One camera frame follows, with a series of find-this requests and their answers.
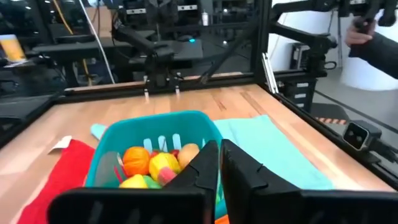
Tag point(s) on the black desk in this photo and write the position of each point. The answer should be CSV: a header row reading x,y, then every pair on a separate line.
x,y
93,49

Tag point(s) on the pink toy fruit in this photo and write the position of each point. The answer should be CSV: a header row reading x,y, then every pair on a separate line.
x,y
166,176

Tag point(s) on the light teal cloth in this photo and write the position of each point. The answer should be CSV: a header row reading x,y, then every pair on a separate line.
x,y
280,155

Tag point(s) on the black aluminium table frame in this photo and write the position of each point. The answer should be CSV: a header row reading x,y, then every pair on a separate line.
x,y
217,82

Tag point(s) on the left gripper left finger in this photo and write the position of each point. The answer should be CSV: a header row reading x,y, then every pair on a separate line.
x,y
140,205

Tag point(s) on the black box with white labels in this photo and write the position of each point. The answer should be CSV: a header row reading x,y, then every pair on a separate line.
x,y
298,93

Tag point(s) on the grey table-level camera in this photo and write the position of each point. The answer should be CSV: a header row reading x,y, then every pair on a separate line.
x,y
357,137

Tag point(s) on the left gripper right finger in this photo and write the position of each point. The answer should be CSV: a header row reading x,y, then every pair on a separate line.
x,y
280,205

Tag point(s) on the yellow toy banana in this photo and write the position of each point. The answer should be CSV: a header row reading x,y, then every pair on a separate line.
x,y
133,182

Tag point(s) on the white aluminium bar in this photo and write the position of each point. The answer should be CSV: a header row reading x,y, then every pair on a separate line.
x,y
270,74

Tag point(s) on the black computer case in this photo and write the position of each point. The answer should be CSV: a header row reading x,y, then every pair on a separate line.
x,y
300,56

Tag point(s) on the teal plastic toy basket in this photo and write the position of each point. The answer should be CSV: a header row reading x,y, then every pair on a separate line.
x,y
174,124

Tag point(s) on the person's hand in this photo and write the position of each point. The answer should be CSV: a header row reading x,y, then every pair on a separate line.
x,y
357,35

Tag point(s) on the brown toy potato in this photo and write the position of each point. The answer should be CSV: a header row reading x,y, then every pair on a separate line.
x,y
188,154

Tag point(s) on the person's forearm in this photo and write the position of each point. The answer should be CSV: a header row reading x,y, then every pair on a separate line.
x,y
382,56

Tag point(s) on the yellow and white canister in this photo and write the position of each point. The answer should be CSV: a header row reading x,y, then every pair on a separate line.
x,y
12,48

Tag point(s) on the small white table bracket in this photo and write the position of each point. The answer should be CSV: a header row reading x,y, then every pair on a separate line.
x,y
146,95
177,91

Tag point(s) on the orange toy fruit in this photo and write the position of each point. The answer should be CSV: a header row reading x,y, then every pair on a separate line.
x,y
136,161

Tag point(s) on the black computer mouse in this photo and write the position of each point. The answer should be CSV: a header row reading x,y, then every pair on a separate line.
x,y
186,38

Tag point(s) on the white bottle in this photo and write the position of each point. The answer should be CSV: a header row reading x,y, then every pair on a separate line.
x,y
205,18

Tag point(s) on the red cloth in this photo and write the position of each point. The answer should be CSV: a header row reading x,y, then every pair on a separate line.
x,y
62,180

